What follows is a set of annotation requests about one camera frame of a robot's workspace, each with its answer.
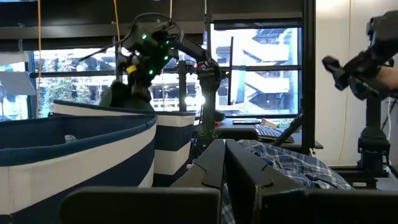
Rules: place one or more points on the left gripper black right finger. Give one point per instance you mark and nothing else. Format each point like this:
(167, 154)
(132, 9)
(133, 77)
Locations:
(245, 174)

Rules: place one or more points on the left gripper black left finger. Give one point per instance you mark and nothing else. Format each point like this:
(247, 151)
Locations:
(208, 168)

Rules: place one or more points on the dark green garment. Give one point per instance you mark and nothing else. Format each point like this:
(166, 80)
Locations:
(118, 96)

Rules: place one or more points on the blue plaid shirt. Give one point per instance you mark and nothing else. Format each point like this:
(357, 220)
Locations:
(295, 165)

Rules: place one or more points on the person's forearm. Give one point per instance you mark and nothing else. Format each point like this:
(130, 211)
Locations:
(388, 77)

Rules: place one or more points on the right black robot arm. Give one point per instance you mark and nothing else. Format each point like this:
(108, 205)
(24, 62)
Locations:
(206, 93)

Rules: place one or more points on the dark grey desk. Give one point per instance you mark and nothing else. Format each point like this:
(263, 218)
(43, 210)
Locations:
(236, 130)

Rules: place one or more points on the navy white striped fabric bin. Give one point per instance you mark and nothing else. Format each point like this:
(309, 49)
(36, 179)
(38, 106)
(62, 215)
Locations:
(77, 174)
(174, 137)

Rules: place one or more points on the dark keyboard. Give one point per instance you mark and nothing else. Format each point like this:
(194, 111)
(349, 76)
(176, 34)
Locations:
(269, 132)

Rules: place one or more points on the large glass window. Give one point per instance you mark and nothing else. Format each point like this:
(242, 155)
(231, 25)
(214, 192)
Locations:
(267, 46)

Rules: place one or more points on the grey flat panel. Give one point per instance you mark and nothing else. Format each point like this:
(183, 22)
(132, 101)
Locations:
(15, 82)

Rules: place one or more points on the black diagonal frame strut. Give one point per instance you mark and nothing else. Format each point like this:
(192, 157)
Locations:
(287, 130)

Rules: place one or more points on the black frame upright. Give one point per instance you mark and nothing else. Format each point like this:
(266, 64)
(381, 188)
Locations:
(309, 77)

